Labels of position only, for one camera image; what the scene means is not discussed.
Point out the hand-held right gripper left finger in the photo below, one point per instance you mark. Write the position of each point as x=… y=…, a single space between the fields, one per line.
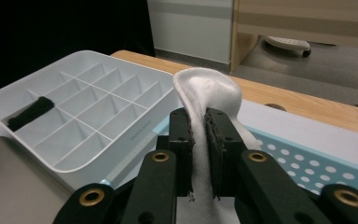
x=183 y=155

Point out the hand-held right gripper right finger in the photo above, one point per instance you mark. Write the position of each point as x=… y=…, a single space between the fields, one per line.
x=225 y=155

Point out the white divided storage box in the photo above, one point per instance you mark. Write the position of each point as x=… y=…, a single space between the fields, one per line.
x=130 y=146

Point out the white sock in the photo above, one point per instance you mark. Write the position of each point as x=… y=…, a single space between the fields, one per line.
x=205 y=90

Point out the blue perforated plastic basket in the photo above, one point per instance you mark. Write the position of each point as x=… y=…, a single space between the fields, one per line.
x=307 y=168

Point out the black sock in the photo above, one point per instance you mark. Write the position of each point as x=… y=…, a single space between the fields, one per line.
x=40 y=107
x=20 y=121

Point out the pale grey table mat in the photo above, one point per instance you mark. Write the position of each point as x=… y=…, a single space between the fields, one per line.
x=292 y=130

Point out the white cabinet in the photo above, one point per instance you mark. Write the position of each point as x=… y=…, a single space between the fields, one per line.
x=192 y=31

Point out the wooden desk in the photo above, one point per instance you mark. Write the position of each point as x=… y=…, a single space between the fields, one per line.
x=292 y=18

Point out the black curtain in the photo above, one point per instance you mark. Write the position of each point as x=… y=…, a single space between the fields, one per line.
x=43 y=31

